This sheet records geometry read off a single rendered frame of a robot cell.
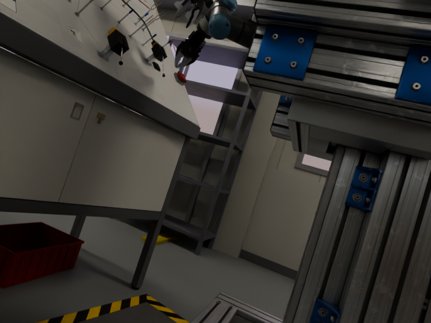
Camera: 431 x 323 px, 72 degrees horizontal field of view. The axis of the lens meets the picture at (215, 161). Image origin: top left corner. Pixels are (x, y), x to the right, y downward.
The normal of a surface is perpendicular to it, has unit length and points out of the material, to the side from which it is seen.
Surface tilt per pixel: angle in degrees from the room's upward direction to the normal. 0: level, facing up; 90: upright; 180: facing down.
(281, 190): 90
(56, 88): 90
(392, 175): 90
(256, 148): 90
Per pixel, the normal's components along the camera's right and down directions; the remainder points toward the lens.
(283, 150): -0.29, -0.15
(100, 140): 0.82, 0.24
